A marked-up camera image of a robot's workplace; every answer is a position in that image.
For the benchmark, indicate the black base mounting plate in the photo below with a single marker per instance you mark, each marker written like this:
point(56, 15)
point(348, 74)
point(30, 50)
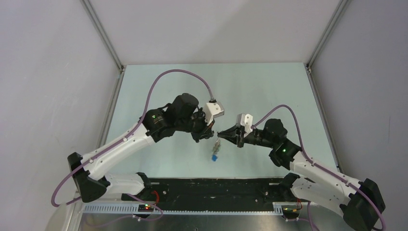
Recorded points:
point(220, 195)

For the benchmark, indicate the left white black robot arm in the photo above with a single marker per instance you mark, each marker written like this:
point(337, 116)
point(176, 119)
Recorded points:
point(91, 172)

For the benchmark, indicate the keyring with coloured keys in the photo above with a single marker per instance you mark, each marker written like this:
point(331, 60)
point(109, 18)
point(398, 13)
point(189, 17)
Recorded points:
point(216, 149)

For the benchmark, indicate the controller board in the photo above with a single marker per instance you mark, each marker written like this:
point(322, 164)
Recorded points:
point(145, 208)
point(287, 210)

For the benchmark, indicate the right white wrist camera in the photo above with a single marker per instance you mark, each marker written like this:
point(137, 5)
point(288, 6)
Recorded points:
point(245, 121)

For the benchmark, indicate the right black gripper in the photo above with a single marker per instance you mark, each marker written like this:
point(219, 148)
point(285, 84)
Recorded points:
point(233, 135)

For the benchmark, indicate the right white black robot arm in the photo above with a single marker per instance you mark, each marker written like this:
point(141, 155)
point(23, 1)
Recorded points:
point(359, 203)

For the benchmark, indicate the aluminium frame rail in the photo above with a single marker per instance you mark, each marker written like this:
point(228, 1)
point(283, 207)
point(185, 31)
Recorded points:
point(308, 189)

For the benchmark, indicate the left aluminium corner post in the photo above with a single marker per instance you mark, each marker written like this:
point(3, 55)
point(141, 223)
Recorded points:
point(94, 18)

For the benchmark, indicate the left controller board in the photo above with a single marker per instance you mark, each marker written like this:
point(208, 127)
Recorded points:
point(145, 208)

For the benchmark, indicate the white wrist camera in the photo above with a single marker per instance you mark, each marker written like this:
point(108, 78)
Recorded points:
point(212, 111)
point(245, 121)

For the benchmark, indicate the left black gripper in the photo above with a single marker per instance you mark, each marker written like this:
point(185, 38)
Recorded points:
point(205, 131)

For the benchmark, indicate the aluminium corner post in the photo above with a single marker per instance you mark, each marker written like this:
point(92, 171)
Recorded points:
point(94, 18)
point(327, 32)

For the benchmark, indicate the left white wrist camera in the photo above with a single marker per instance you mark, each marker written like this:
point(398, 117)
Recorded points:
point(212, 111)

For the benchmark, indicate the right aluminium corner post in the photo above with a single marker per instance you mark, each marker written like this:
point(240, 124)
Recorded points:
point(327, 32)

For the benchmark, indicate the right controller board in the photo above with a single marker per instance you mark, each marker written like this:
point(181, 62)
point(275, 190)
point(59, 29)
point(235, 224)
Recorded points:
point(287, 210)

